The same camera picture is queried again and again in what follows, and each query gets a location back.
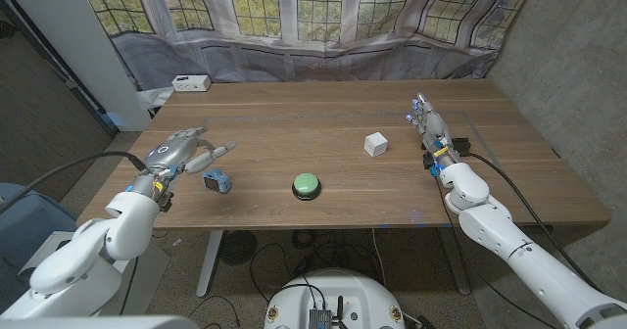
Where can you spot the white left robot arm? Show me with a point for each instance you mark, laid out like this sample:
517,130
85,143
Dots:
88,255

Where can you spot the black round fan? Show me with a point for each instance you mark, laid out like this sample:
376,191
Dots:
238,247

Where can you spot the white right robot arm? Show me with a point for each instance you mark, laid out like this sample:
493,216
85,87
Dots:
529,260

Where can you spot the white table leg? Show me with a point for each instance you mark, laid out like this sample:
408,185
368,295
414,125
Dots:
209,263

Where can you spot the white power strip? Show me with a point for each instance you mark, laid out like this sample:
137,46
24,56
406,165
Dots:
191,83

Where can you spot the blue toy camera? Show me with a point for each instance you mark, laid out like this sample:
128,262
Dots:
218,181

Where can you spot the white pillar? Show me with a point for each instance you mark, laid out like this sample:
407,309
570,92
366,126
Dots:
73,35

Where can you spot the white patterned cube block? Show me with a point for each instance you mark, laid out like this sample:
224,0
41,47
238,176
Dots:
375,144

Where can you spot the grey table leg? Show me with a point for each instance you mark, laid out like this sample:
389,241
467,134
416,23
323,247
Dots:
454,260

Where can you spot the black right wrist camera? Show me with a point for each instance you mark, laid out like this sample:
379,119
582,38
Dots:
461,146

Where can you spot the green button black base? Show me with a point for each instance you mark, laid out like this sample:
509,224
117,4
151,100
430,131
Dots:
306,183

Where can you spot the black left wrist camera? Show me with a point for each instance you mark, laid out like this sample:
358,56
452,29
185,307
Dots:
165,201

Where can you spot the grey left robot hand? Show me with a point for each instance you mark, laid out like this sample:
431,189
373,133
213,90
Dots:
171,155

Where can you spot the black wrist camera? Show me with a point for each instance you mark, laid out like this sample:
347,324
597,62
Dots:
165,201
461,146

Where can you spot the blue seat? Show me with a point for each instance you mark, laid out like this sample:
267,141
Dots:
29,221

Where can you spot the printed window backdrop cloth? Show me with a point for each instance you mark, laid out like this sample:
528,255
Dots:
318,25

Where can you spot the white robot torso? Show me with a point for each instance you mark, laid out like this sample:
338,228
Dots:
338,295

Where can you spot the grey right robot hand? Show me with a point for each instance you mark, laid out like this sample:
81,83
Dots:
433,126

